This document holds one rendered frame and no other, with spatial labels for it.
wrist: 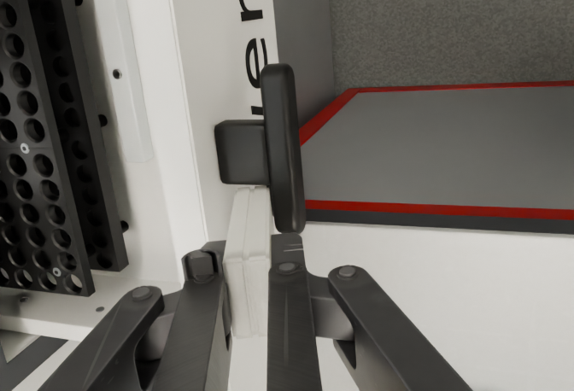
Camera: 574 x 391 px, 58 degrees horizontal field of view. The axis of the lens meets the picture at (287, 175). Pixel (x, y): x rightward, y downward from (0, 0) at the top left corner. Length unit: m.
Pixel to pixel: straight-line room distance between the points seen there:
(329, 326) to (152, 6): 0.13
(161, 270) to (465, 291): 0.22
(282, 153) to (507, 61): 0.93
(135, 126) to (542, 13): 0.91
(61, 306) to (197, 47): 0.22
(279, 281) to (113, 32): 0.20
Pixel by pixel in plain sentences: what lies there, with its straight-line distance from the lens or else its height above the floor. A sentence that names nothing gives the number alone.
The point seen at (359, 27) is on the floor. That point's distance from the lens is 1.13.
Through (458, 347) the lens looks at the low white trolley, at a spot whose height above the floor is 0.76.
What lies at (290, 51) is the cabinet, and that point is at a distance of 0.81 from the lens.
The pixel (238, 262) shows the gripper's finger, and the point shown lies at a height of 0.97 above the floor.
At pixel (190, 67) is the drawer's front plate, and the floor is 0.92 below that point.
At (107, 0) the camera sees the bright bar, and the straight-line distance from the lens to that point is 0.32.
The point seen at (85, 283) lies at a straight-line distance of 0.32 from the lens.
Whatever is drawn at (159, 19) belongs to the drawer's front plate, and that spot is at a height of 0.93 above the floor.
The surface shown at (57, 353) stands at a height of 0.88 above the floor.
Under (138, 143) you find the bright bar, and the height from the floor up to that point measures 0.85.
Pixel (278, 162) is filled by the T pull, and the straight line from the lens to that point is 0.22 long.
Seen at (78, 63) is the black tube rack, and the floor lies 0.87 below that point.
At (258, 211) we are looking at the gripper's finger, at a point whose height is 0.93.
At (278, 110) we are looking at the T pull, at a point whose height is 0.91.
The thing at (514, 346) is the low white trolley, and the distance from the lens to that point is 0.43.
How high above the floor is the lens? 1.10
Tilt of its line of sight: 63 degrees down
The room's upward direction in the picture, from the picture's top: 136 degrees counter-clockwise
